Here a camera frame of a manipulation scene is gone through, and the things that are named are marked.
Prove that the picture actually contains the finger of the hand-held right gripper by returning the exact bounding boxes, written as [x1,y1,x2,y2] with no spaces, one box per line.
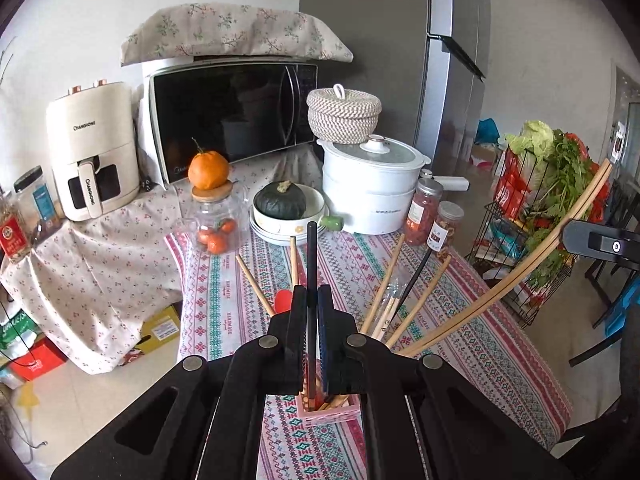
[562,219,640,264]

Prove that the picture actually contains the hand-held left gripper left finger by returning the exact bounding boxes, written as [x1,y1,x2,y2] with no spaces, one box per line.
[50,285,309,480]

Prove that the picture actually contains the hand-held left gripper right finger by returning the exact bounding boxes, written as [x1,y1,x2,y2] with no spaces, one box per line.
[317,285,576,480]

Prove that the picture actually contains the black chopstick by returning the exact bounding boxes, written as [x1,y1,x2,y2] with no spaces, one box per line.
[306,221,320,404]
[391,249,433,322]

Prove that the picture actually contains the pink utensil holder basket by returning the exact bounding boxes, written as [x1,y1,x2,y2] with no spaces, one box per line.
[294,392,362,429]

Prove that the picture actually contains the long bamboo chopstick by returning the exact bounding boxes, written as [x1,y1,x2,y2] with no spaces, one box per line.
[403,160,614,358]
[399,158,612,356]

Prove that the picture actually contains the red plastic bag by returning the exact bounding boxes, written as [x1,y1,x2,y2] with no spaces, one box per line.
[492,152,534,221]
[564,132,611,224]

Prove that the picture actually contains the black chair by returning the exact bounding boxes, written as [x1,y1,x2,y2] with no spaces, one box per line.
[569,179,640,367]

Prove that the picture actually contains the leafy green herbs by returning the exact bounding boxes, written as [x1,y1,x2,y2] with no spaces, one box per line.
[519,129,609,292]

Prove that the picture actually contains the blue stool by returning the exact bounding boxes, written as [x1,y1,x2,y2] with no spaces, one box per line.
[604,284,640,339]

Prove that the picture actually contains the white plate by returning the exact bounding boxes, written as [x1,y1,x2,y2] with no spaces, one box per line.
[248,209,332,247]

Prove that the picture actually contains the napa cabbage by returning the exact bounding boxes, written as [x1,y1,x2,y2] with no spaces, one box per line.
[504,119,556,161]

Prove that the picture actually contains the dark green squash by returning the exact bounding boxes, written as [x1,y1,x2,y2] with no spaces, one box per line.
[253,179,307,221]

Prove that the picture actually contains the white electric pot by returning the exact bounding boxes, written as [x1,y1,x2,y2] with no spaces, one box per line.
[317,134,471,236]

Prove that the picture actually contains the brown cardboard box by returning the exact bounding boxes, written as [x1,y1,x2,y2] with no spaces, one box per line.
[469,143,501,171]

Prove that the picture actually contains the yellow cardboard box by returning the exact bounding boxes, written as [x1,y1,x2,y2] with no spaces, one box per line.
[134,304,182,357]

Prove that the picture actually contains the grey metal door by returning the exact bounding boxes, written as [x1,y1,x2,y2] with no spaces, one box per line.
[607,64,640,172]

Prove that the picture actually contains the glass jar bamboo lid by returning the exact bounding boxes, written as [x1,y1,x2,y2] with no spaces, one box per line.
[174,179,251,256]

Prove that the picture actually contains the jar of mixed nuts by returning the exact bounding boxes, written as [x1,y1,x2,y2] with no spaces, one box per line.
[425,200,466,261]

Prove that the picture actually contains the jar of red dried food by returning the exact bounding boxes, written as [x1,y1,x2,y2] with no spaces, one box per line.
[403,177,445,247]

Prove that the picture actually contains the blue bag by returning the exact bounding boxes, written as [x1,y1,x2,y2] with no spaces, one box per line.
[474,118,501,145]

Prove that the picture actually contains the patterned striped tablecloth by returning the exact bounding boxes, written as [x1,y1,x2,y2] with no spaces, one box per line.
[163,224,575,480]

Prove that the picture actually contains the glass pot lid white knob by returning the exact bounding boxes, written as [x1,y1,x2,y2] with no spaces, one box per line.
[322,134,426,174]

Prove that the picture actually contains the large orange with stem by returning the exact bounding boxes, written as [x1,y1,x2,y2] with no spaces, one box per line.
[187,138,231,191]

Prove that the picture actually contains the woven basket with lid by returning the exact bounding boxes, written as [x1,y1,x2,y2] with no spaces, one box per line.
[305,83,382,145]

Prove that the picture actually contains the floral white tablecloth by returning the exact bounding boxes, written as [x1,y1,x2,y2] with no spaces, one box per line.
[0,146,327,377]

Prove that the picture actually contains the black microwave oven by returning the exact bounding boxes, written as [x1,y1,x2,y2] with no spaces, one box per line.
[142,57,321,191]

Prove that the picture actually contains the grey refrigerator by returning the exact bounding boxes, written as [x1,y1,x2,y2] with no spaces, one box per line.
[299,0,494,167]

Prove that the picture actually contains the red box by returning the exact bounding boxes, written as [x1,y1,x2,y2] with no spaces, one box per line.
[7,337,69,384]

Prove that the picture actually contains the cream air fryer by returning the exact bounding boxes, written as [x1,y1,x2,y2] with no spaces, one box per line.
[45,79,141,222]

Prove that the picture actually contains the green bag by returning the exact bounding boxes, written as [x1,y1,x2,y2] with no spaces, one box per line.
[0,309,44,367]

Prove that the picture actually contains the black lid jar blue label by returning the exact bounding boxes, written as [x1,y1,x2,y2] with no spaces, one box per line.
[13,165,63,235]

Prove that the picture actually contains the floral cloth cover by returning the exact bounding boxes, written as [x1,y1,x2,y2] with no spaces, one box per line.
[119,2,355,67]

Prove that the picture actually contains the jar with red label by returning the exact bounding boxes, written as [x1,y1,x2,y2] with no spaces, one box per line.
[0,189,34,264]

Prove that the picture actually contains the dried branches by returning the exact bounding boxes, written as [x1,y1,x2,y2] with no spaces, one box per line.
[0,35,19,92]

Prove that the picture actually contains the pale utensil handle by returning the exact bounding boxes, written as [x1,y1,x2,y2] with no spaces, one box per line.
[372,285,401,342]

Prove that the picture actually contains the black wire rack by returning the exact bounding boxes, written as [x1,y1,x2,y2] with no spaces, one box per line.
[464,144,577,329]

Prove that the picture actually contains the white bowl green handle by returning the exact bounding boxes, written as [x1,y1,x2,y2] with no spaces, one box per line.
[252,184,346,239]

